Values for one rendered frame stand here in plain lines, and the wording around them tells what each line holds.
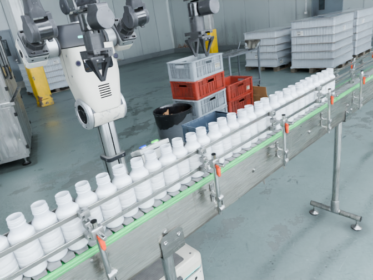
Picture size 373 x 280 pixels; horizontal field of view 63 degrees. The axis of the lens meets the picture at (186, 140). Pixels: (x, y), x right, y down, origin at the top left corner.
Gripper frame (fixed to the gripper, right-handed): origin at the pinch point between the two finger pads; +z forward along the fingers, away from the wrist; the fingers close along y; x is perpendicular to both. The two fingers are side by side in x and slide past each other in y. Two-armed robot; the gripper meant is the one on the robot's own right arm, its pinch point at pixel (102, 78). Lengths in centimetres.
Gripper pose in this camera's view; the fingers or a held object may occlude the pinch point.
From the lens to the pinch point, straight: 103.1
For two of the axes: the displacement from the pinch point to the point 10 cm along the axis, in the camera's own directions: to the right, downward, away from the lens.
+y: 6.8, 1.6, -7.1
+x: 7.2, -3.4, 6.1
